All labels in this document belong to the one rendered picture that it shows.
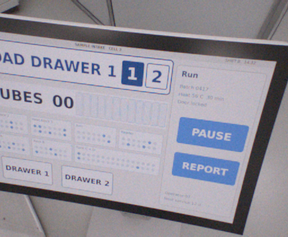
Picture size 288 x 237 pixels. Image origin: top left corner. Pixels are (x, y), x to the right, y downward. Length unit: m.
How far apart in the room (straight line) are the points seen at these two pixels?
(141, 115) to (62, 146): 0.15
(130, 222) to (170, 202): 0.97
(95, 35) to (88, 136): 0.16
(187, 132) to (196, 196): 0.12
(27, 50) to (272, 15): 0.77
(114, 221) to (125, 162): 1.01
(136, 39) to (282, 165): 1.41
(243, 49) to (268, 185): 1.29
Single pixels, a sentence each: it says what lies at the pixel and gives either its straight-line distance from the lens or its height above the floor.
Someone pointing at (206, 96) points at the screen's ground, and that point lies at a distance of 0.39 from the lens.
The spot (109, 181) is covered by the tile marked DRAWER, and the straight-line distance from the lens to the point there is 0.48.
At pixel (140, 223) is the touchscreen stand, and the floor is 0.04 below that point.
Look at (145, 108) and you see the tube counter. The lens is 0.40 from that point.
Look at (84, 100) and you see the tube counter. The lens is 0.42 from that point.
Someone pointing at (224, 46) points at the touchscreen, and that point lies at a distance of 0.38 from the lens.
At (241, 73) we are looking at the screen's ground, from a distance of 0.39.
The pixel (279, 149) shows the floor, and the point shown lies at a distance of 1.73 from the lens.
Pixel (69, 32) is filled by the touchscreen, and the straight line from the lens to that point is 0.41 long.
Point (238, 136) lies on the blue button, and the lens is 0.42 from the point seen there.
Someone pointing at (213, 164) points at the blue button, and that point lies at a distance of 0.44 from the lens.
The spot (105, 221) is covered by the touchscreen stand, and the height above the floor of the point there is 0.04.
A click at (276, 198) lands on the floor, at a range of 1.62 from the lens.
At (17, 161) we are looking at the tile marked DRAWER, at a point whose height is 1.02.
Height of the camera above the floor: 1.46
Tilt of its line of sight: 62 degrees down
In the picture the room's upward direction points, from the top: 6 degrees counter-clockwise
